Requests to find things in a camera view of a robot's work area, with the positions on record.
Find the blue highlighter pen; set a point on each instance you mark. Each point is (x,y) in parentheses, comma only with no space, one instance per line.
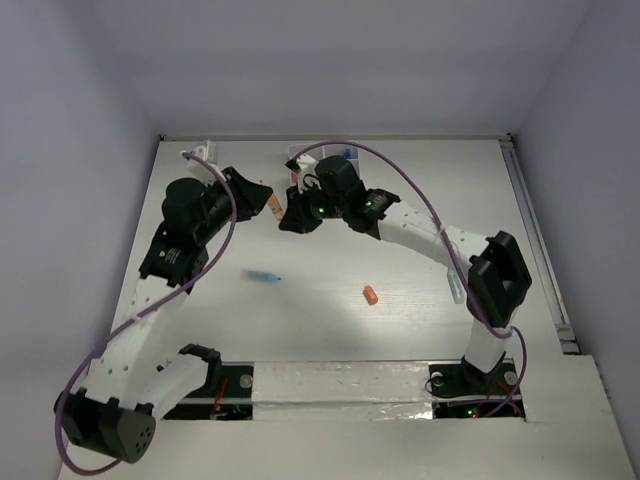
(260,276)

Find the green highlighter pen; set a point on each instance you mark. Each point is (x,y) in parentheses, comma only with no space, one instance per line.
(456,287)

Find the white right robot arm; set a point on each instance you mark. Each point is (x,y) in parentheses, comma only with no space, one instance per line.
(494,276)

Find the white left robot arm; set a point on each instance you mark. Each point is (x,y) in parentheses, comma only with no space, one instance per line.
(126,386)

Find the white left organizer box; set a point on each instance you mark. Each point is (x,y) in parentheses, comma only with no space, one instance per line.
(310,156)

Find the orange highlighter pen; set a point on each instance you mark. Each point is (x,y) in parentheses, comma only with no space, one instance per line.
(276,208)

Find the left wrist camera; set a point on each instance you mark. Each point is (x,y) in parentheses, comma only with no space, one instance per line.
(207,151)

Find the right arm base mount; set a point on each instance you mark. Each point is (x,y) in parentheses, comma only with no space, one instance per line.
(461,391)

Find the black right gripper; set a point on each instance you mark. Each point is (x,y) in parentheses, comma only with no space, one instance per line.
(297,217)

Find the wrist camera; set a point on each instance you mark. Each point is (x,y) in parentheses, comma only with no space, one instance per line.
(310,169)
(207,151)

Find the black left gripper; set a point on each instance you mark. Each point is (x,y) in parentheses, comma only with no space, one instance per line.
(253,195)

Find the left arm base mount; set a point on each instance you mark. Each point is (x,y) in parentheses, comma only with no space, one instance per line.
(230,400)

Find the orange highlighter cap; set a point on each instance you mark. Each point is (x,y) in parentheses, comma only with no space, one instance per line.
(370,295)

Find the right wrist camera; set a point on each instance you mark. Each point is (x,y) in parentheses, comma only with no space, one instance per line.
(310,169)

